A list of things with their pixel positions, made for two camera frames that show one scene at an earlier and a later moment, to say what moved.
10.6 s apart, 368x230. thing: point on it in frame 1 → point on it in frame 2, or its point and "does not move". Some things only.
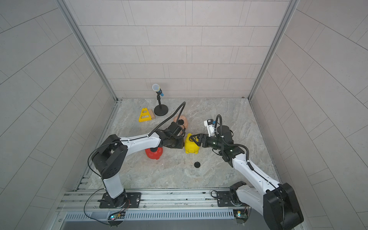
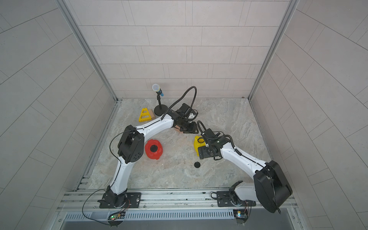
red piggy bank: x=155 y=155 does not move
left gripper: x=181 y=143 → x=192 y=129
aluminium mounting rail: x=78 y=200 does not move
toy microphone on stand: x=160 y=109 does not move
